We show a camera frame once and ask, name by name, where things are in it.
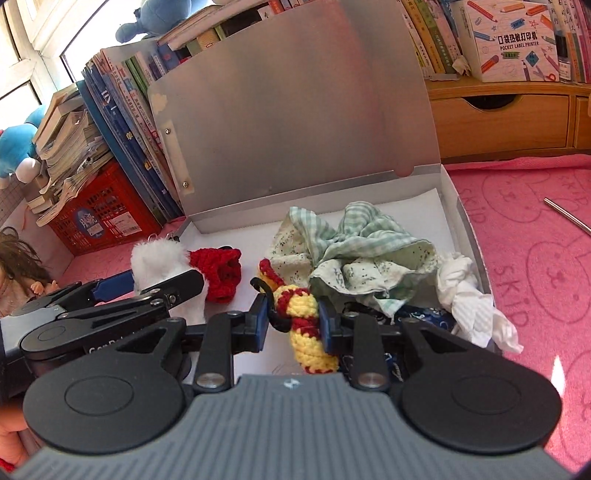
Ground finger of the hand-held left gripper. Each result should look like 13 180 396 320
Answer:
57 269 206 325
11 271 136 319

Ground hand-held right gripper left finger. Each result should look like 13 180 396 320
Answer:
115 293 271 393

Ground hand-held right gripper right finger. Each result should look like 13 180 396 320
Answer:
318 295 467 393

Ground yellow red crochet toy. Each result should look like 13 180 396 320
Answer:
252 258 342 376

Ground white fluffy plush toy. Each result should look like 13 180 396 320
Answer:
130 240 206 324

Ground red crochet pouch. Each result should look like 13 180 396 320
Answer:
187 247 243 304

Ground green floral cloth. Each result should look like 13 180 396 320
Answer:
268 200 439 319

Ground white tissue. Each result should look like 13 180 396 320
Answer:
436 253 525 355

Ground silver cardboard box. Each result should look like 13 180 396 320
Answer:
148 0 495 379

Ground person's left forearm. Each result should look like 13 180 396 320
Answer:
0 401 33 467

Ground large red plastic basket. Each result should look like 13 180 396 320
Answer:
46 159 162 257

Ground brown haired doll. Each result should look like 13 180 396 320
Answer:
0 226 61 319

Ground blue patterned cloth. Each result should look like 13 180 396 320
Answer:
342 300 455 384

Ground grey grid board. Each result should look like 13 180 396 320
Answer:
0 180 33 228

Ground stack of worn books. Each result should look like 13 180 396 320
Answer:
28 83 116 227

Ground row of thin blue books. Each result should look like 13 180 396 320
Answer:
76 46 195 227

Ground light blue plush toy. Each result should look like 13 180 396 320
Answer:
0 106 43 190

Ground pink bunny print mat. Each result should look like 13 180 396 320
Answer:
60 154 591 472

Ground pile of flat books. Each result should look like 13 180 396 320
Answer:
157 0 296 61

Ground metal rod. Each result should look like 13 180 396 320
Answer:
543 198 591 234

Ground wooden drawer organiser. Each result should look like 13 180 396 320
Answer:
425 74 591 164

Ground dark blue plush toy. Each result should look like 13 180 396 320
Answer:
115 0 206 44

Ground white label printer box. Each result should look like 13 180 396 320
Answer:
450 0 561 84

